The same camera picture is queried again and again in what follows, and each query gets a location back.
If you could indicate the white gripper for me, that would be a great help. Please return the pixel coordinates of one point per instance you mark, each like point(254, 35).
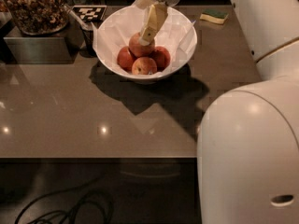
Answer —
point(156, 14)

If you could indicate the yellow-red apple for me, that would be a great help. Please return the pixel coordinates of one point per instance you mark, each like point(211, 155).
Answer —
point(139, 50)
point(144, 66)

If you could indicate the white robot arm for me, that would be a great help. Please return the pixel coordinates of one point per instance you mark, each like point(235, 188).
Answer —
point(248, 145)

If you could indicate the white bowl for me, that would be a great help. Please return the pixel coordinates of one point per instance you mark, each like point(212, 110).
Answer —
point(187, 47)

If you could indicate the right red apple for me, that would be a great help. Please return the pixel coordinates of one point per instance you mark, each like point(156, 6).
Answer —
point(161, 56)

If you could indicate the red apple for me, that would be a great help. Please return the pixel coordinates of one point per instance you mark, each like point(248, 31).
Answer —
point(161, 56)
point(126, 58)

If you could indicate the left red apple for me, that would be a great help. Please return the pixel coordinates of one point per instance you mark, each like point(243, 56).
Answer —
point(126, 58)

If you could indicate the white paper liner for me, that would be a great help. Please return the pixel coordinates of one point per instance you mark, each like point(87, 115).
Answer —
point(124, 25)

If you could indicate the black white marker tag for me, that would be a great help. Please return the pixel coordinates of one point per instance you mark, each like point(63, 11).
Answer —
point(89, 13)

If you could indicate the yellow green sponge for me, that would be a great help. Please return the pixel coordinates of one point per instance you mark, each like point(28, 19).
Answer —
point(214, 16)

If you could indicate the glass jar of nuts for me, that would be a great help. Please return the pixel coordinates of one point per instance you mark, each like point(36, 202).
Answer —
point(38, 17)

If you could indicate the metal box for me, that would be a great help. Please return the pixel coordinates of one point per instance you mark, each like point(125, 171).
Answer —
point(59, 48)

